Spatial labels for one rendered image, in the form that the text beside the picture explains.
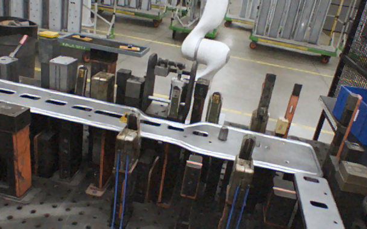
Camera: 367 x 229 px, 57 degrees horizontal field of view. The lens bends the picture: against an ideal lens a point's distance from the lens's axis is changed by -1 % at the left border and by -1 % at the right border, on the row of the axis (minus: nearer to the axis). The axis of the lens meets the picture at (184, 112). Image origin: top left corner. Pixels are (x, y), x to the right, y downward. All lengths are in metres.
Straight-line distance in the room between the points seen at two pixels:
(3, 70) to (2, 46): 2.39
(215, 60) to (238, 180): 0.75
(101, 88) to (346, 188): 0.91
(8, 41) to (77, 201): 2.77
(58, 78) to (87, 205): 0.50
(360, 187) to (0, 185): 1.15
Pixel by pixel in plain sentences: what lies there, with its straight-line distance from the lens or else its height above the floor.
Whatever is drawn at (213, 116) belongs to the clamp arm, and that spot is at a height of 1.01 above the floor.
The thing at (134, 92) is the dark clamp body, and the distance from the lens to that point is 1.34.
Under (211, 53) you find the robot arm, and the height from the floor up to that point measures 1.17.
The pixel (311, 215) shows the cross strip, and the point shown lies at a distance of 0.94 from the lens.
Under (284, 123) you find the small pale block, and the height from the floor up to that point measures 1.05.
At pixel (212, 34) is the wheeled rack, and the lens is 7.24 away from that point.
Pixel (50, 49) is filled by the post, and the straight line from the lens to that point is 1.61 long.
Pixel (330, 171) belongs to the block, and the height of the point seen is 0.97.
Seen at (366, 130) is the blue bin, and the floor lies 1.08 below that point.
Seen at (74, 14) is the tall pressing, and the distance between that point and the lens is 5.45.
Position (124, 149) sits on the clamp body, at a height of 1.01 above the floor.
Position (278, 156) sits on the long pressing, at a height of 1.00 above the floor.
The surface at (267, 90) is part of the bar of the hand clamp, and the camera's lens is 1.27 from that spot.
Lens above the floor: 1.53
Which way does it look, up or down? 24 degrees down
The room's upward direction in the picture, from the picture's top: 9 degrees clockwise
